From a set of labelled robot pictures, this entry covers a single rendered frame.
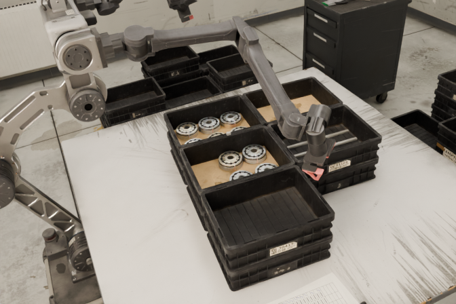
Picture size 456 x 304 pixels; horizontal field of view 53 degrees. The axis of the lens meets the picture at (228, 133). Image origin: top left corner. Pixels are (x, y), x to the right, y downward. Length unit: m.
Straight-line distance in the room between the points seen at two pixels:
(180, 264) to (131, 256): 0.20
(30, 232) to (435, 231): 2.34
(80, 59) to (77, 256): 1.11
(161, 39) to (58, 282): 1.40
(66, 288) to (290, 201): 1.22
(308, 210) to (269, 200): 0.15
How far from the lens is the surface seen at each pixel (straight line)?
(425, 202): 2.06
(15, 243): 3.15
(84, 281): 2.45
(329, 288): 1.69
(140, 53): 1.60
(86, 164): 2.35
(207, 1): 5.12
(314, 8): 3.52
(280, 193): 1.81
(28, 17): 4.63
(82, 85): 1.92
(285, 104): 1.42
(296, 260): 1.68
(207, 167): 1.95
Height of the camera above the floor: 2.07
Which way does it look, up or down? 35 degrees down
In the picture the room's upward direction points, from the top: 5 degrees counter-clockwise
